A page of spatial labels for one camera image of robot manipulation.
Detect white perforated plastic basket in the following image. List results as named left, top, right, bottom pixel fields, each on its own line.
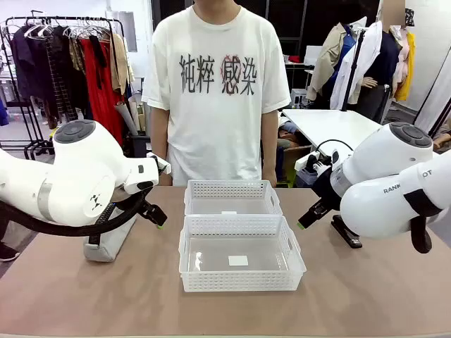
left=183, top=179, right=284, bottom=216
left=178, top=214, right=307, bottom=293

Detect red hanging dress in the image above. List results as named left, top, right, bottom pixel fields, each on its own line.
left=80, top=37, right=125, bottom=147

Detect grey cardboard tube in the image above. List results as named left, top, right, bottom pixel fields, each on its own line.
left=115, top=101, right=141, bottom=137

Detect lime green stool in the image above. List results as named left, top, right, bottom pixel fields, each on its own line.
left=281, top=165, right=297, bottom=187

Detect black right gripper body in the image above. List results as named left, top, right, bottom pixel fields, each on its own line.
left=312, top=168, right=342, bottom=211

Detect dark hanging garments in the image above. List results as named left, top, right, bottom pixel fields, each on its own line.
left=8, top=26, right=89, bottom=121

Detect person in white t-shirt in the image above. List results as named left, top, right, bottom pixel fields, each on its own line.
left=142, top=4, right=292, bottom=187

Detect brown cardboard box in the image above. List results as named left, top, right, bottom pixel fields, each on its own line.
left=281, top=145, right=313, bottom=182

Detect beige hanging garment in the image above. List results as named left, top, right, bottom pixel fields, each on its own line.
left=109, top=33, right=137, bottom=96

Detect person's right forearm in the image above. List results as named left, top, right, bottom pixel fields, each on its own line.
left=150, top=133, right=170, bottom=158

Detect mannequin in white shirt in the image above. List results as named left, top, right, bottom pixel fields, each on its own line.
left=330, top=20, right=402, bottom=123

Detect person's left forearm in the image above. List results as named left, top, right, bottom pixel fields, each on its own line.
left=261, top=137, right=279, bottom=173

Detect bystander in dark trousers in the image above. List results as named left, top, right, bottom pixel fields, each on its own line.
left=0, top=200, right=21, bottom=263

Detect grey wall panel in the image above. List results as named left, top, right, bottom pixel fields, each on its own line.
left=118, top=11, right=138, bottom=54

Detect person's left hand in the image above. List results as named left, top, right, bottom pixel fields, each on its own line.
left=261, top=170, right=278, bottom=188

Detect grey zipper pouch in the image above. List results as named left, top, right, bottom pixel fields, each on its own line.
left=83, top=202, right=138, bottom=263

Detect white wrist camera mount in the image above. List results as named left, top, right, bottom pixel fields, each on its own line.
left=295, top=150, right=334, bottom=176
left=147, top=151, right=172, bottom=175

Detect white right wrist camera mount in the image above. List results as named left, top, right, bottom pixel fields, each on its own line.
left=295, top=150, right=334, bottom=176

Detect white background table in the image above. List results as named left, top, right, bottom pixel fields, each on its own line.
left=281, top=108, right=385, bottom=151

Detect black clothes rack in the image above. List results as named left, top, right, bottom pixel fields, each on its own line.
left=0, top=10, right=128, bottom=160

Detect black stapler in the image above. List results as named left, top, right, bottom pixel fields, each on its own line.
left=330, top=215, right=363, bottom=250

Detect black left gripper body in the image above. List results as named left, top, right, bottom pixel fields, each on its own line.
left=135, top=195, right=153, bottom=213

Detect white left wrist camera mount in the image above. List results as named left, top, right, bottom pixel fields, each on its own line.
left=147, top=151, right=172, bottom=175

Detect black stand pole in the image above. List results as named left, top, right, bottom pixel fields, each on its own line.
left=342, top=27, right=366, bottom=112

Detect dark grey storage bin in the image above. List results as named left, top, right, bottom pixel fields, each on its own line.
left=125, top=132, right=153, bottom=158

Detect yellow hanging garment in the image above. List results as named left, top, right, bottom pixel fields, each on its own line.
left=390, top=25, right=417, bottom=103

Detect mannequin in beige coat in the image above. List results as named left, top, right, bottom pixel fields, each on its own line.
left=305, top=21, right=357, bottom=110

